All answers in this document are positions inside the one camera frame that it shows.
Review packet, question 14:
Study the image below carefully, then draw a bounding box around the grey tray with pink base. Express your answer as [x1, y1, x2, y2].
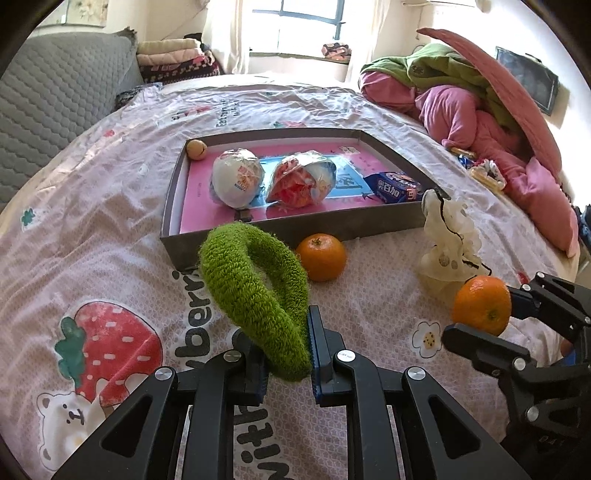
[159, 128, 437, 271]

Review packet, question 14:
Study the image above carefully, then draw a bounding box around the white snack packet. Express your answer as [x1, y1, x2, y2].
[468, 159, 508, 190]

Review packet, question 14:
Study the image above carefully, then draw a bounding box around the white curtain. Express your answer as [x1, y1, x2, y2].
[345, 0, 393, 84]

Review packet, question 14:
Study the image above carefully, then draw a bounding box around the large orange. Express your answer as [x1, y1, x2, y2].
[296, 233, 347, 282]

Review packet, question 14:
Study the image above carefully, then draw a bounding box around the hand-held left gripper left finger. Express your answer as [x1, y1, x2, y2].
[51, 329, 271, 480]

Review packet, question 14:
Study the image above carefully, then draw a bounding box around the pink pillow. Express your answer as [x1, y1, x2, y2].
[416, 28, 564, 178]

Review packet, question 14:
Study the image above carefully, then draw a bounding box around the blue and white toy egg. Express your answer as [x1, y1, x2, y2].
[265, 152, 338, 204]

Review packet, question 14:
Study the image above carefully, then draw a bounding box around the blue cookie packet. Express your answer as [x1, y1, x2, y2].
[363, 171, 426, 206]

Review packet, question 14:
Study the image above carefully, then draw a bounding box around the fuzzy green ring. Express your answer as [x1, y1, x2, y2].
[198, 222, 312, 381]

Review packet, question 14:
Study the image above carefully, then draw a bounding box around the stack of folded blankets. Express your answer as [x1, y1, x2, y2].
[135, 38, 221, 85]

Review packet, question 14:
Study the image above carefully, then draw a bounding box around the dark patterned cloth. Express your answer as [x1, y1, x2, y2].
[115, 84, 163, 110]

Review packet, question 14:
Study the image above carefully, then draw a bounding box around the window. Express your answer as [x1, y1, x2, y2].
[249, 0, 347, 57]

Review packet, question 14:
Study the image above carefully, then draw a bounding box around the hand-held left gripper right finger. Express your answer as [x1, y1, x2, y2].
[307, 305, 532, 480]

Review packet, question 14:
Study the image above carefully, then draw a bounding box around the white and red toy egg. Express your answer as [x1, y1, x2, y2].
[211, 148, 266, 208]

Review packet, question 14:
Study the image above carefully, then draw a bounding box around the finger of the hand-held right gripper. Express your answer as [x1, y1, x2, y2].
[508, 273, 591, 340]
[441, 323, 552, 386]

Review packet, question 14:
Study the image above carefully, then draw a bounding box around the grey quilted headboard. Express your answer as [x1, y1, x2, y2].
[0, 28, 145, 213]

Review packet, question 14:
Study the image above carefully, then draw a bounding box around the small orange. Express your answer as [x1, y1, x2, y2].
[451, 275, 512, 337]

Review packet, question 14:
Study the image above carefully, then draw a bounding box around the green blanket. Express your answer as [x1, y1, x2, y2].
[361, 42, 525, 134]

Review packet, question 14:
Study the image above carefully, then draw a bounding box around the small blue snack packet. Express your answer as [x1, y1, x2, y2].
[449, 147, 478, 168]

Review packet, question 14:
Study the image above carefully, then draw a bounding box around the pink duvet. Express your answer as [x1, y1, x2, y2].
[359, 69, 581, 257]

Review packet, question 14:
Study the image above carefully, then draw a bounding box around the cream fabric scrunchie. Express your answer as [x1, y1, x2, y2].
[418, 187, 491, 292]

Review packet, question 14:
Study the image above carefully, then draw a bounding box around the strawberry printed bed sheet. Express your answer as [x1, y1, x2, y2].
[0, 74, 578, 480]

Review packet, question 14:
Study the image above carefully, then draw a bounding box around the dark framed wall picture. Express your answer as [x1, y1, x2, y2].
[495, 46, 560, 116]

